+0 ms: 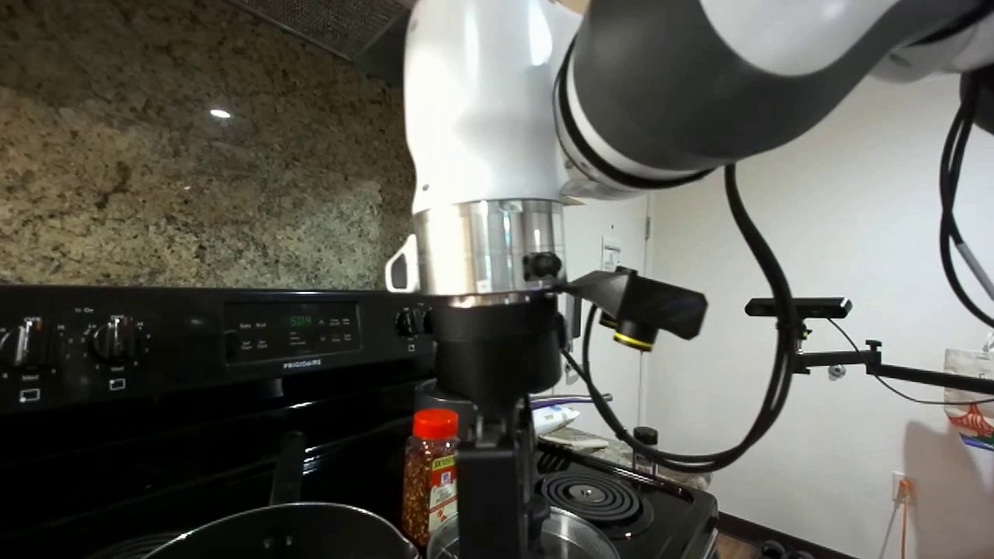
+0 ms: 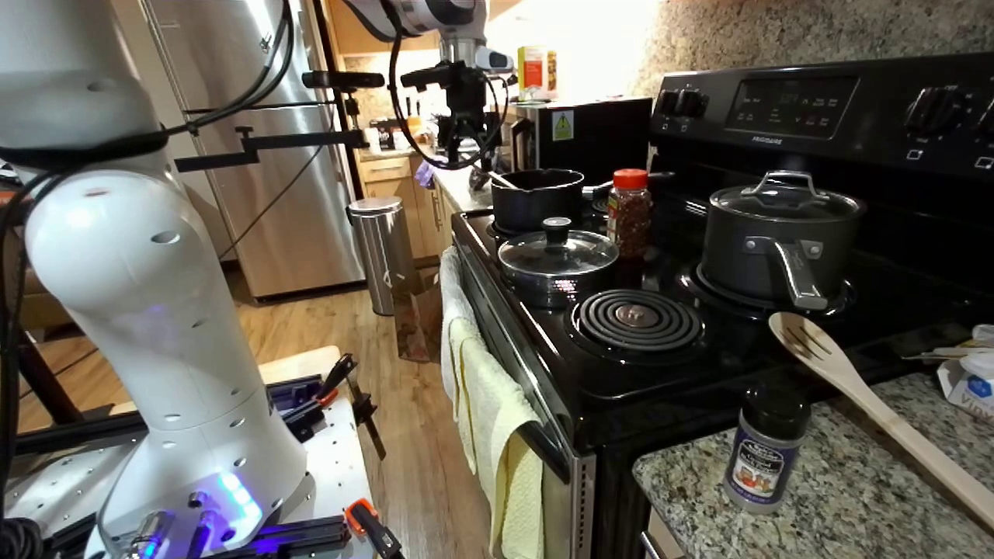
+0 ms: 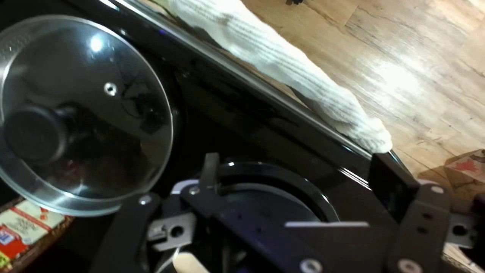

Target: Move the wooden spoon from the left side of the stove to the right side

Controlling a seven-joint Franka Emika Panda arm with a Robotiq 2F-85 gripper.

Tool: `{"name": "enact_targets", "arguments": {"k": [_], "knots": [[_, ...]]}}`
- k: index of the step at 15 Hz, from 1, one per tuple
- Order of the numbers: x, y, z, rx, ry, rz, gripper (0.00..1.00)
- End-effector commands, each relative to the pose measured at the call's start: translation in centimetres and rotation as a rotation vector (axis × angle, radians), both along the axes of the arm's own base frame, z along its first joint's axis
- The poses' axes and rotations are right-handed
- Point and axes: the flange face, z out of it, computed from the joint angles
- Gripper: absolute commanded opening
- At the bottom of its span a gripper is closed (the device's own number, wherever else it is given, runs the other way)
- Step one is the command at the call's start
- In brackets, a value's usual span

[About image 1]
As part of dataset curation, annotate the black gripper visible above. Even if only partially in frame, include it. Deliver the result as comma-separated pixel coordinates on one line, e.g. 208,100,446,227
424,293,568,559

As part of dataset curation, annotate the black electric stove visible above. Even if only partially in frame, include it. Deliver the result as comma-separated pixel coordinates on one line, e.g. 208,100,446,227
0,285,724,559

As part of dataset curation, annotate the red lid spice jar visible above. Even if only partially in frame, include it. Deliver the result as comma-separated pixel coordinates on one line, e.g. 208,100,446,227
398,405,467,551

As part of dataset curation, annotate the glass pot lid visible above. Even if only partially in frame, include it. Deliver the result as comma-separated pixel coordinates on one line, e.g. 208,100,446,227
424,502,625,559

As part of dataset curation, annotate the electric coil burner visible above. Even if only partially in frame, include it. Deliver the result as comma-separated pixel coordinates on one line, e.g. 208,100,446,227
538,468,645,527

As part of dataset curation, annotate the white blue packet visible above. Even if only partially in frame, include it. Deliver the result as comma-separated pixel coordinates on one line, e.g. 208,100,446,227
531,405,585,438

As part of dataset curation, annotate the black saucepan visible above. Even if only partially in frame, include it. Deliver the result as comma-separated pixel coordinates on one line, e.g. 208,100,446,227
87,429,418,559

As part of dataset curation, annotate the plastic bag with red print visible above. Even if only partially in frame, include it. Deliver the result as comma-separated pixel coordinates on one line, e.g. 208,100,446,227
940,346,994,453

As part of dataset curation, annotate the white wall switch plate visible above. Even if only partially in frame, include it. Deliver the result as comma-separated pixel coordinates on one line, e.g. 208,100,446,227
595,240,628,278

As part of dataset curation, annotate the black bar camera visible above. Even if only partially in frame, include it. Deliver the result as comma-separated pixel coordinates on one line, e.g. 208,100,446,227
743,295,854,322

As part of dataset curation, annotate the wall outlet with cord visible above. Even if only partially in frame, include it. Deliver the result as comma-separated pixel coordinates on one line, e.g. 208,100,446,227
878,468,922,559

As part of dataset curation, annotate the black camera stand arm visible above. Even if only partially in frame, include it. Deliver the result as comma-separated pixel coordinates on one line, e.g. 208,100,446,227
789,319,994,400

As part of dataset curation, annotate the thin black cable loop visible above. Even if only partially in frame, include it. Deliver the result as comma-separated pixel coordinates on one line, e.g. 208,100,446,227
936,95,994,333

